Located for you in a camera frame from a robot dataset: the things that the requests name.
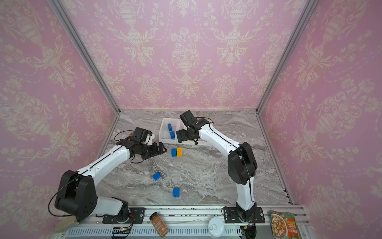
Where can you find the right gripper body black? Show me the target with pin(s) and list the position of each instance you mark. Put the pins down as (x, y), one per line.
(186, 135)

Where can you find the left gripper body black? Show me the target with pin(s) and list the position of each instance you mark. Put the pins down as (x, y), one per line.
(148, 150)

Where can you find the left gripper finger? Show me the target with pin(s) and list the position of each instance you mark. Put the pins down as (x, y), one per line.
(159, 145)
(161, 151)

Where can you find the yellow long lego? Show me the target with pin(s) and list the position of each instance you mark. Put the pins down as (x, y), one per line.
(179, 152)

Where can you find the white three-compartment bin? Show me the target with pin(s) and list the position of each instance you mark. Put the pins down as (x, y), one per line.
(164, 132)

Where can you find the blue lego bottom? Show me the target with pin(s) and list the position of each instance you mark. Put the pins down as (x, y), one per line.
(176, 192)

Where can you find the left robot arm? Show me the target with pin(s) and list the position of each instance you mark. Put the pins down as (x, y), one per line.
(77, 194)

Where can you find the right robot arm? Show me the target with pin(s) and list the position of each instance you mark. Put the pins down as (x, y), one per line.
(241, 162)

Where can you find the brown spice jar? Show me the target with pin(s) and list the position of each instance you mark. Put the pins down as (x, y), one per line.
(159, 224)

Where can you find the small circuit board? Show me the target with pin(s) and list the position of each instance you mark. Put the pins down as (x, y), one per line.
(121, 231)

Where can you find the white round lid cup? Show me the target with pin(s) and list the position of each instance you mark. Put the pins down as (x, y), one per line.
(216, 227)

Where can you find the green noodle packet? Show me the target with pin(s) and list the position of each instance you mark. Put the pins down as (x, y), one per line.
(283, 225)

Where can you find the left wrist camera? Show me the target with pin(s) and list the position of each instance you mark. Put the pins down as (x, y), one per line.
(150, 138)

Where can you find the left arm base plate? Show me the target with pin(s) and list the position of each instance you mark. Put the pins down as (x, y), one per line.
(133, 215)

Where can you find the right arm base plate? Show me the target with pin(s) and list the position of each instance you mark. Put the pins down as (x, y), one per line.
(234, 215)

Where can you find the aluminium front rail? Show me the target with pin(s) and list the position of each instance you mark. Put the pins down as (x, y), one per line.
(183, 222)

